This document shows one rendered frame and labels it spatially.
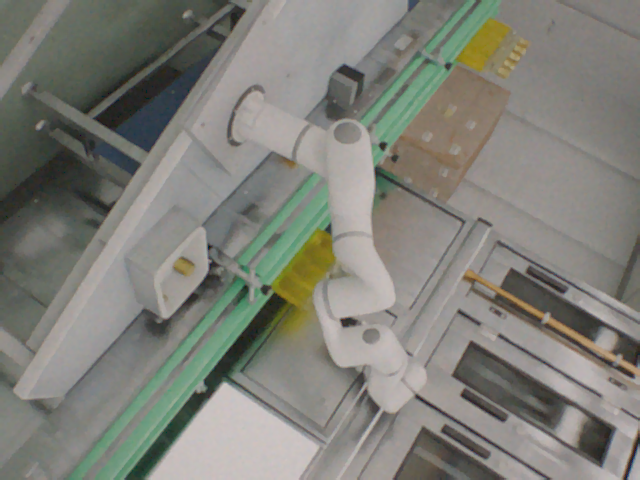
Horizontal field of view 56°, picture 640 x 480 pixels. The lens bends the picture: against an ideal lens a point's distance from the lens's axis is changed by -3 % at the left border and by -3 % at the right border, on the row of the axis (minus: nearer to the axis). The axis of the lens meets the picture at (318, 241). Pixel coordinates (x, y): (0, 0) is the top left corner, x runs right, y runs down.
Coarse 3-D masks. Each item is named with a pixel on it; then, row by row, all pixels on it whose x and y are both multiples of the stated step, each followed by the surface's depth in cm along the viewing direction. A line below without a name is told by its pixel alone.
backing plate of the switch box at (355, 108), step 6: (330, 96) 193; (360, 96) 195; (366, 96) 195; (372, 96) 195; (336, 102) 192; (342, 102) 192; (354, 102) 193; (360, 102) 193; (366, 102) 194; (348, 108) 191; (354, 108) 192; (360, 108) 192; (354, 114) 190
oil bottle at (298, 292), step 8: (280, 272) 172; (288, 272) 172; (280, 280) 170; (288, 280) 171; (296, 280) 171; (280, 288) 170; (288, 288) 169; (296, 288) 170; (304, 288) 170; (312, 288) 170; (288, 296) 171; (296, 296) 169; (304, 296) 169; (312, 296) 169; (296, 304) 172; (304, 304) 169; (312, 304) 169
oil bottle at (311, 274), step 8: (296, 256) 175; (288, 264) 173; (296, 264) 174; (304, 264) 174; (312, 264) 174; (296, 272) 172; (304, 272) 173; (312, 272) 173; (320, 272) 173; (304, 280) 172; (312, 280) 171; (320, 280) 172
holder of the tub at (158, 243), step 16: (176, 208) 143; (160, 224) 140; (176, 224) 141; (192, 224) 141; (144, 240) 137; (160, 240) 138; (176, 240) 138; (128, 256) 135; (144, 256) 135; (160, 256) 136; (144, 272) 135; (144, 288) 143; (144, 304) 152; (160, 320) 157
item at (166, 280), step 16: (192, 240) 148; (176, 256) 137; (192, 256) 155; (160, 272) 134; (176, 272) 157; (160, 288) 154; (176, 288) 155; (192, 288) 156; (160, 304) 143; (176, 304) 153
